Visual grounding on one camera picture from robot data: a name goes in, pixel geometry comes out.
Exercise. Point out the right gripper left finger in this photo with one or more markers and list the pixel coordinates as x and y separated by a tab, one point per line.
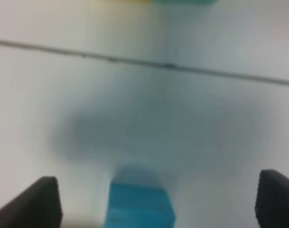
39	206

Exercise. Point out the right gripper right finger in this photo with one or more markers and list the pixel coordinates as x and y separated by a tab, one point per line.
272	201

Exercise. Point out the blue cube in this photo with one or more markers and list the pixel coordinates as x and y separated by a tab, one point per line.
132	206

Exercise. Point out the yellow template cube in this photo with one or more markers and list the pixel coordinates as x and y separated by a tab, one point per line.
139	1

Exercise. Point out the green template cube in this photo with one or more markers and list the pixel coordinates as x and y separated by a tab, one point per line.
196	2

